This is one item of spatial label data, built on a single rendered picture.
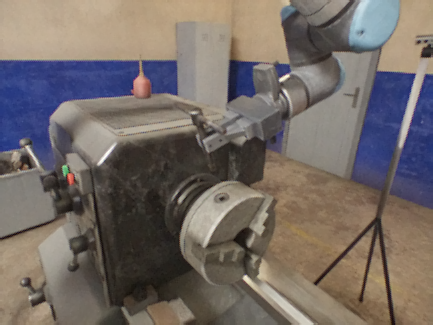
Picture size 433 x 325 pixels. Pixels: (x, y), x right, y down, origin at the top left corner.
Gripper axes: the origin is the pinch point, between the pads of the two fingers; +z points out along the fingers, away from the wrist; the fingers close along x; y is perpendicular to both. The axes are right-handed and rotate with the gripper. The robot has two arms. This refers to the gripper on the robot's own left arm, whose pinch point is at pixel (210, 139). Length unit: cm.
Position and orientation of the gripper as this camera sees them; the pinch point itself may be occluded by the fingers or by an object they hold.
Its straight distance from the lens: 56.6
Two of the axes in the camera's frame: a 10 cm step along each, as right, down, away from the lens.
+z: -8.4, 4.8, -2.7
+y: 2.7, 7.8, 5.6
